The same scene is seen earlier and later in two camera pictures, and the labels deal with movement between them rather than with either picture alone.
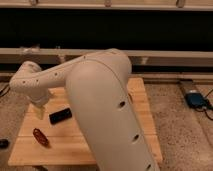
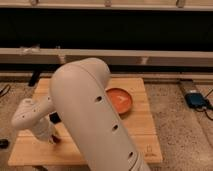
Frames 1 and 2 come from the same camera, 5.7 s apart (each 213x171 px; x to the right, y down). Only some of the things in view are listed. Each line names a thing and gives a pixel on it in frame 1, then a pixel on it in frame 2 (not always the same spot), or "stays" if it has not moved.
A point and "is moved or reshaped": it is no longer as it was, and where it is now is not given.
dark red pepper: (40, 137) is moved or reshaped
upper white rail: (162, 4) stays
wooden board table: (67, 144) stays
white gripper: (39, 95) → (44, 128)
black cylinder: (59, 116) stays
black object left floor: (4, 143) stays
